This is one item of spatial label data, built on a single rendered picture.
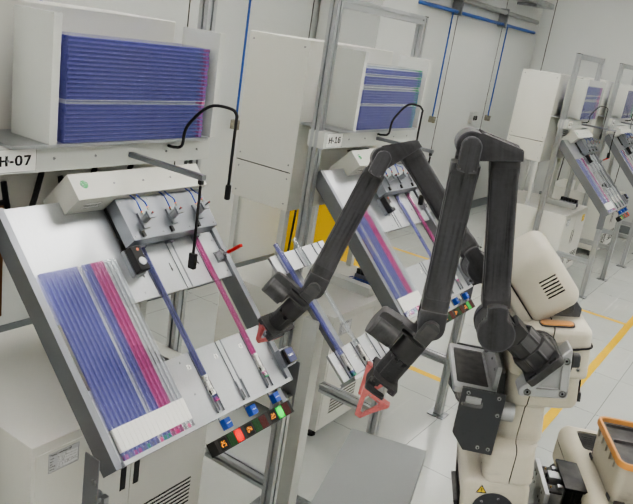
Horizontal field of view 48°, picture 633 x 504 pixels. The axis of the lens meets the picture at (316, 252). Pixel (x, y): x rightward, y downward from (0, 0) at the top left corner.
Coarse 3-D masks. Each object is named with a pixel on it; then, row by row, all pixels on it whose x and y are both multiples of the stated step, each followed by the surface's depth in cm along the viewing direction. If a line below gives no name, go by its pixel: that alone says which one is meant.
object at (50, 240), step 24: (24, 216) 184; (48, 216) 189; (72, 216) 195; (96, 216) 201; (24, 240) 180; (48, 240) 185; (72, 240) 191; (96, 240) 196; (120, 240) 202; (192, 240) 223; (48, 264) 182; (72, 264) 187; (120, 264) 198; (168, 264) 211; (216, 264) 225; (144, 288) 200; (168, 288) 207
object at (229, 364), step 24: (240, 336) 218; (168, 360) 194; (192, 360) 200; (216, 360) 206; (240, 360) 213; (264, 360) 220; (192, 384) 196; (216, 384) 202; (240, 384) 208; (264, 384) 215; (96, 408) 172; (192, 408) 192; (216, 408) 197; (120, 456) 171
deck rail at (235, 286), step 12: (216, 240) 230; (228, 264) 228; (240, 276) 229; (228, 288) 230; (240, 288) 227; (240, 300) 228; (252, 300) 227; (240, 312) 229; (252, 312) 226; (252, 324) 227; (264, 336) 225; (276, 348) 225; (276, 360) 223; (288, 372) 223
